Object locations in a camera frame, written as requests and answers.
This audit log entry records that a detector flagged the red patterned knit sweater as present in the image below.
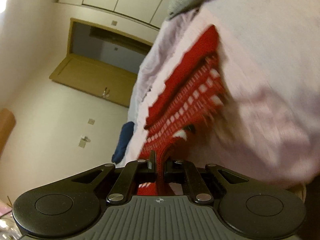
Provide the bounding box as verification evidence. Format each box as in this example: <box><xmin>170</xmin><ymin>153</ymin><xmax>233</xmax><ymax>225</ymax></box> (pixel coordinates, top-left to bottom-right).
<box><xmin>137</xmin><ymin>25</ymin><xmax>225</xmax><ymax>196</ymax></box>

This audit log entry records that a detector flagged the folded navy blue garment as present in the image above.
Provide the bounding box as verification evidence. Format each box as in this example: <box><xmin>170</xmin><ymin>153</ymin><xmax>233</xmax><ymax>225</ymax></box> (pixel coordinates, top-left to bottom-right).
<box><xmin>111</xmin><ymin>121</ymin><xmax>135</xmax><ymax>164</ymax></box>

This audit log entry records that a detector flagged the wooden door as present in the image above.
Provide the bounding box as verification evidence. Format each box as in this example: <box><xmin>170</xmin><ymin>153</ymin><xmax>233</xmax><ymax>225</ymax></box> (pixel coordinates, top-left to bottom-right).
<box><xmin>49</xmin><ymin>18</ymin><xmax>152</xmax><ymax>107</ymax></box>

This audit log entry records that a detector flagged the lilac pillow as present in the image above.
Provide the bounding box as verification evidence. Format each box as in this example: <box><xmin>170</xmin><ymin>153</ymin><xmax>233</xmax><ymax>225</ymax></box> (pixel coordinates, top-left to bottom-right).
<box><xmin>127</xmin><ymin>8</ymin><xmax>199</xmax><ymax>129</ymax></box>

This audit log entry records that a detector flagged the pink and grey quilt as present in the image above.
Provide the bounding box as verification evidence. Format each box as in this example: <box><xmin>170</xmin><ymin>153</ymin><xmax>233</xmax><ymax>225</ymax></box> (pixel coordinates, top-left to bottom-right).
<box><xmin>120</xmin><ymin>0</ymin><xmax>319</xmax><ymax>188</ymax></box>

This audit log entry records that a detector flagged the wall plug adapter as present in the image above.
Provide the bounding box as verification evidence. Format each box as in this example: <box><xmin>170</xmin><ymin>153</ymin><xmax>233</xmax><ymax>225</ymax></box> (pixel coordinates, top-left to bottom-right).
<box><xmin>78</xmin><ymin>136</ymin><xmax>91</xmax><ymax>148</ymax></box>

